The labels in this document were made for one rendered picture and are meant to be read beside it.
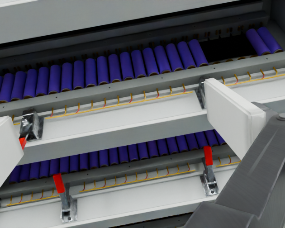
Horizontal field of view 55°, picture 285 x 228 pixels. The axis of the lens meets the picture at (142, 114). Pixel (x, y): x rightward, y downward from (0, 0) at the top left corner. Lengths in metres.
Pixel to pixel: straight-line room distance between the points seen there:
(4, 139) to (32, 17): 0.20
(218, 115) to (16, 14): 0.26
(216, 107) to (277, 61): 0.31
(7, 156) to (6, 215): 0.43
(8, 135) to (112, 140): 0.25
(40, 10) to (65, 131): 0.17
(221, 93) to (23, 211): 0.50
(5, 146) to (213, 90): 0.13
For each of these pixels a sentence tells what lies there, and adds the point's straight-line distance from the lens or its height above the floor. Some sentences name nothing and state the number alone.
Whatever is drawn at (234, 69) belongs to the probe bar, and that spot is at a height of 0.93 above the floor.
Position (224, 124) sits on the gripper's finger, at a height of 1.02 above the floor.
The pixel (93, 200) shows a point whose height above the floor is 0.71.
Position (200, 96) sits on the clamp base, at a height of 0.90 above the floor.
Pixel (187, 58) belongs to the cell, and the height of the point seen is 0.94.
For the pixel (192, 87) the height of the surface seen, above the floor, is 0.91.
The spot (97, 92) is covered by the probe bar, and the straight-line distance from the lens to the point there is 0.42.
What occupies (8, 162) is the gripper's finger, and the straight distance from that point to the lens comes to 0.19.
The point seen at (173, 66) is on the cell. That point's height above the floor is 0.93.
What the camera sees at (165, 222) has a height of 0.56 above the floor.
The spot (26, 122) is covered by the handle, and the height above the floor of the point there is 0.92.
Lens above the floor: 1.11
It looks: 32 degrees down
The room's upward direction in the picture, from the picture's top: 10 degrees counter-clockwise
